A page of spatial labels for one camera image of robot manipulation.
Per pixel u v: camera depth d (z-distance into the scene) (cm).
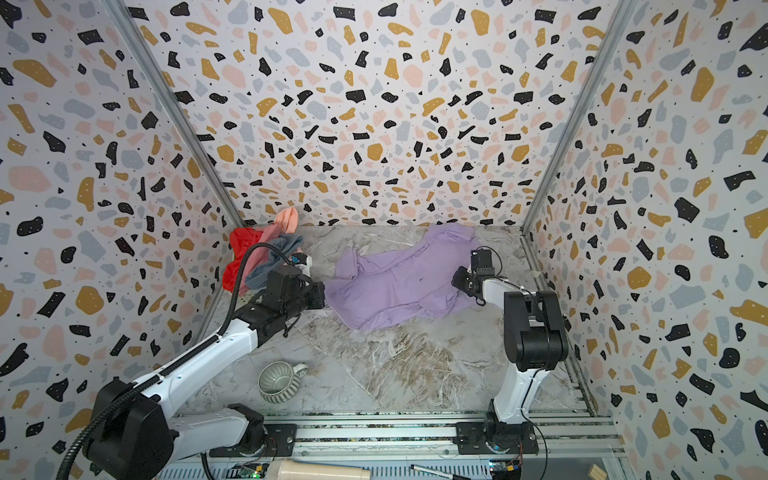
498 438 67
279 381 83
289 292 65
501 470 72
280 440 74
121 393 40
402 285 104
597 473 69
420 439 76
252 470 70
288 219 107
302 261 74
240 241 102
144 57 75
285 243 96
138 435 39
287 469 67
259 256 92
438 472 70
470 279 88
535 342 51
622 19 72
